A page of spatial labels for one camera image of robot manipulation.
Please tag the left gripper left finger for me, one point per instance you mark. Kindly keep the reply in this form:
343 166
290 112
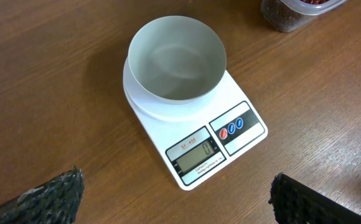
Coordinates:
55 201

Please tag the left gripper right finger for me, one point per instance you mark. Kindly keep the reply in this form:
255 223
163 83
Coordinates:
295 203

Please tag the white digital kitchen scale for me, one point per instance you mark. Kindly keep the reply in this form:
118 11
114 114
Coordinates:
197 139

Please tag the white round bowl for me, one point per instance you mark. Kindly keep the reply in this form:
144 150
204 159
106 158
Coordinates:
177 58

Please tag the clear plastic bean container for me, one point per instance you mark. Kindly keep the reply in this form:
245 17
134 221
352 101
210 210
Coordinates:
292 12

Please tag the red beans in container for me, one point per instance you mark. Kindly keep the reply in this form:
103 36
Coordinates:
286 14

